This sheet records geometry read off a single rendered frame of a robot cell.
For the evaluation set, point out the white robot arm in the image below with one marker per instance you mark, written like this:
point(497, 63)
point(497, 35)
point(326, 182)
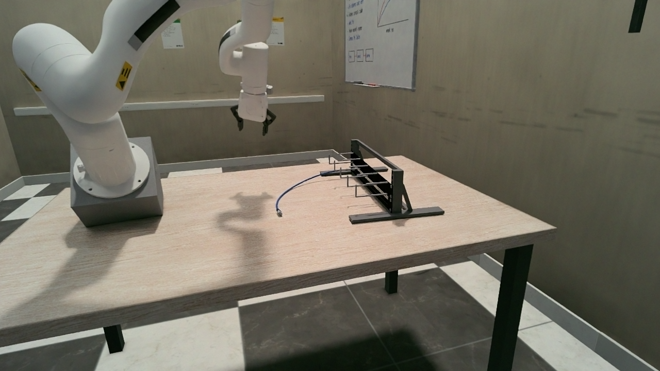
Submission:
point(85, 91)

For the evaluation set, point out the dark grey metal rack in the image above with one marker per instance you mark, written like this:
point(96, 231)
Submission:
point(389, 195)

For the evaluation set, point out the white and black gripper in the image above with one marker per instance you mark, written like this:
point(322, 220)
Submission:
point(253, 107)

